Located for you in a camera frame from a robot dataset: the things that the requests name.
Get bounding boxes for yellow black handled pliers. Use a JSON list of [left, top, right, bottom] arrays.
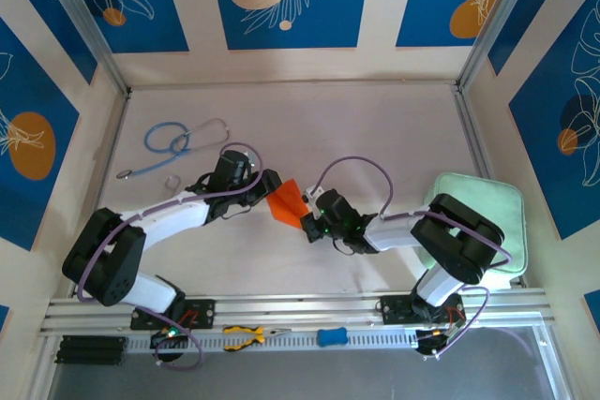
[[222, 324, 293, 352]]

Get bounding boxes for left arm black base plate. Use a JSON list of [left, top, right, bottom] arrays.
[[129, 297, 218, 331]]

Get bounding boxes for left black controller board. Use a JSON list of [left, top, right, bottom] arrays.
[[149, 328, 189, 350]]

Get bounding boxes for black ribbed block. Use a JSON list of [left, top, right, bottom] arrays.
[[54, 334, 128, 366]]

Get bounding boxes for orange square paper sheet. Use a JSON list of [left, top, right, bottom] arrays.
[[265, 178, 310, 228]]

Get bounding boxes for grey slotted cable duct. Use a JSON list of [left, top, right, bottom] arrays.
[[125, 328, 423, 355]]

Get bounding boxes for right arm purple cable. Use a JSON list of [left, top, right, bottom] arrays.
[[314, 155, 513, 359]]

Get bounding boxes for black controller board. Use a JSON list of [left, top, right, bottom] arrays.
[[149, 328, 189, 350], [414, 324, 465, 363]]

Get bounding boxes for right black controller board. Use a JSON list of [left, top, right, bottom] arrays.
[[414, 324, 465, 363]]

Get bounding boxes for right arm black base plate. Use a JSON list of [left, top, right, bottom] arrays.
[[378, 294, 466, 326]]

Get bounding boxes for blue tube stethoscope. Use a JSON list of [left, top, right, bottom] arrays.
[[115, 117, 232, 181]]

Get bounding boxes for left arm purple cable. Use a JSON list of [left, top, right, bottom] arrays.
[[77, 141, 263, 371]]

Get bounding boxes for blue bone-shaped sponge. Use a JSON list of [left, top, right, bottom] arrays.
[[316, 327, 349, 348]]

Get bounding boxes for light green folded cushion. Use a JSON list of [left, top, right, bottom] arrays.
[[416, 172, 530, 289]]

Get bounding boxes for aluminium side rail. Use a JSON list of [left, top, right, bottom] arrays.
[[452, 85, 529, 289], [68, 90, 132, 299]]

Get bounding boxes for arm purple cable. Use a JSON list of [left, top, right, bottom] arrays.
[[314, 155, 513, 359], [77, 141, 263, 371]]

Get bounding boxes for aluminium frame post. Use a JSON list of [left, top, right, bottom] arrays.
[[455, 0, 552, 95], [33, 0, 133, 97]]

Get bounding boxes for aluminium front rail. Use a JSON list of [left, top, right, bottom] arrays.
[[39, 288, 557, 339]]

